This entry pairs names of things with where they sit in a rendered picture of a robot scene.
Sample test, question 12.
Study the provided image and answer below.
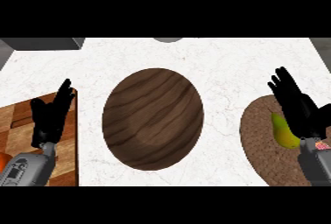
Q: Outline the dark grey box appliance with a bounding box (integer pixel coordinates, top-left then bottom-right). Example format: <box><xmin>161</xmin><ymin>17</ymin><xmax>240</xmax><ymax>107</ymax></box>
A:
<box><xmin>0</xmin><ymin>38</ymin><xmax>87</xmax><ymax>51</ymax></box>

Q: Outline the brown round woven placemat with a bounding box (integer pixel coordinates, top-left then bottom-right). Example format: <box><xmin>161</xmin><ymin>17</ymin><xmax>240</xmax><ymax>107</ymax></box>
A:
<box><xmin>239</xmin><ymin>94</ymin><xmax>331</xmax><ymax>187</ymax></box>

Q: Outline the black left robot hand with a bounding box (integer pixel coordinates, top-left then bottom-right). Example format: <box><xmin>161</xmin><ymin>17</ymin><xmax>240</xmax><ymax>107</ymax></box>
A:
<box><xmin>29</xmin><ymin>78</ymin><xmax>78</xmax><ymax>149</ymax></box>

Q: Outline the pink patterned small object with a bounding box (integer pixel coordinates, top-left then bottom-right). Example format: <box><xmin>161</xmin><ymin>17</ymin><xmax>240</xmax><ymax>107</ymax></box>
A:
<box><xmin>314</xmin><ymin>141</ymin><xmax>331</xmax><ymax>151</ymax></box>

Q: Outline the grey round object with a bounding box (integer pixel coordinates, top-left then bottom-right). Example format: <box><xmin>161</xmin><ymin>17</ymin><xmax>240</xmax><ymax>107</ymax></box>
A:
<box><xmin>152</xmin><ymin>38</ymin><xmax>186</xmax><ymax>44</ymax></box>

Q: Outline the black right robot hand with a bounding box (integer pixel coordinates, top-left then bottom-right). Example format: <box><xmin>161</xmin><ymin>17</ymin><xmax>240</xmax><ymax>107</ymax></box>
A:
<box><xmin>266</xmin><ymin>66</ymin><xmax>331</xmax><ymax>140</ymax></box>

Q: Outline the checkered wooden cutting board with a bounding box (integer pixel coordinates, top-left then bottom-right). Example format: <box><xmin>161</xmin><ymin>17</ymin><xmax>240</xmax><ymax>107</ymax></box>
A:
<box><xmin>0</xmin><ymin>87</ymin><xmax>79</xmax><ymax>187</ymax></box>

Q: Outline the brown wooden bowl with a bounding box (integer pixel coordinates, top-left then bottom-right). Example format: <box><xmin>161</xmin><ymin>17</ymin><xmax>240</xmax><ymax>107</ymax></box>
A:
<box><xmin>100</xmin><ymin>67</ymin><xmax>205</xmax><ymax>172</ymax></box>

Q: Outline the green yellow pear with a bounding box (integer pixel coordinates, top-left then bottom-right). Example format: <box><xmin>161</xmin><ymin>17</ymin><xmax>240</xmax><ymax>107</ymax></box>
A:
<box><xmin>270</xmin><ymin>112</ymin><xmax>302</xmax><ymax>150</ymax></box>

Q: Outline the orange round fruit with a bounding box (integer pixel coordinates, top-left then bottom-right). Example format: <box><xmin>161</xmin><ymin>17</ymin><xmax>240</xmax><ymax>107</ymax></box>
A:
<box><xmin>0</xmin><ymin>152</ymin><xmax>14</xmax><ymax>175</ymax></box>

